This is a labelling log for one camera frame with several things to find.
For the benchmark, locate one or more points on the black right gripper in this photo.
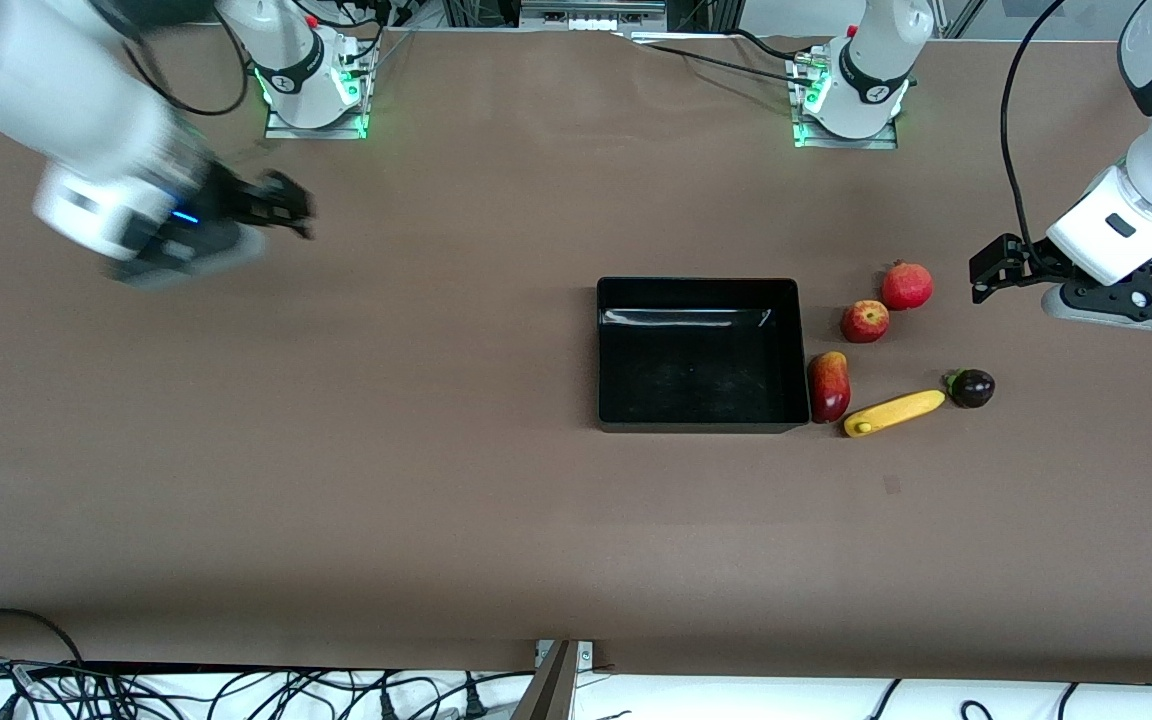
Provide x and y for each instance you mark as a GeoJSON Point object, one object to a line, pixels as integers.
{"type": "Point", "coordinates": [239, 201]}

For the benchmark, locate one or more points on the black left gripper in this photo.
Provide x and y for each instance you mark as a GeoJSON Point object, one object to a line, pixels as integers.
{"type": "Point", "coordinates": [1024, 259]}

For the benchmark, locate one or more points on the red yellow apple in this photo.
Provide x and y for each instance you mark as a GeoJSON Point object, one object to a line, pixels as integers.
{"type": "Point", "coordinates": [865, 322]}

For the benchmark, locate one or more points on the yellow banana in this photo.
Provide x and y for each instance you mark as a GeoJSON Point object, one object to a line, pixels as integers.
{"type": "Point", "coordinates": [896, 412]}

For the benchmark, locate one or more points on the black rectangular plastic box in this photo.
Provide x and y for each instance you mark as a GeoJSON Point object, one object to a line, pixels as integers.
{"type": "Point", "coordinates": [706, 390]}

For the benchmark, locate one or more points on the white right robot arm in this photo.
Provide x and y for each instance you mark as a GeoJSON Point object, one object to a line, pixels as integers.
{"type": "Point", "coordinates": [56, 90]}

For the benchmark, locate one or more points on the grey metal equipment box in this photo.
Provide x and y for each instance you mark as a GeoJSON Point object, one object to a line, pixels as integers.
{"type": "Point", "coordinates": [591, 12]}

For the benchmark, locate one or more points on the red pomegranate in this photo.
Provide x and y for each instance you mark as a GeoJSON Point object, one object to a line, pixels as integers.
{"type": "Point", "coordinates": [907, 287]}

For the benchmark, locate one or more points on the dark purple mangosteen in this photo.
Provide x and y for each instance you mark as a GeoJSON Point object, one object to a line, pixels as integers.
{"type": "Point", "coordinates": [973, 388]}

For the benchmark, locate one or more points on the red mango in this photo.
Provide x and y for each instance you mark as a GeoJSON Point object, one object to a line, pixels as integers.
{"type": "Point", "coordinates": [829, 388]}

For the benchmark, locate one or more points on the brown table cover mat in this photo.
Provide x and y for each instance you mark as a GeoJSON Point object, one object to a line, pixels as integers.
{"type": "Point", "coordinates": [436, 500]}

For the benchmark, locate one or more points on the black power plug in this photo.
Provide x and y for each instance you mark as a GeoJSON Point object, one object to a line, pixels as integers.
{"type": "Point", "coordinates": [474, 702]}
{"type": "Point", "coordinates": [388, 708]}

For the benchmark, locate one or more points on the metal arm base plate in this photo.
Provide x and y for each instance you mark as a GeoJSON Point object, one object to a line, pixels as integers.
{"type": "Point", "coordinates": [336, 132]}
{"type": "Point", "coordinates": [876, 142]}

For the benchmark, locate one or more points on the aluminium frame profile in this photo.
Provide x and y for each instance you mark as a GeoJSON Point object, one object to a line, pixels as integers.
{"type": "Point", "coordinates": [964, 18]}

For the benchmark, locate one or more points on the small metal bracket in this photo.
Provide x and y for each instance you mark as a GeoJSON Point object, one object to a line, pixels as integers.
{"type": "Point", "coordinates": [586, 655]}

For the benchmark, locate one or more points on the grey metal post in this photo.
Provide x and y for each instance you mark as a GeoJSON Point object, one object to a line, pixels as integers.
{"type": "Point", "coordinates": [551, 690]}

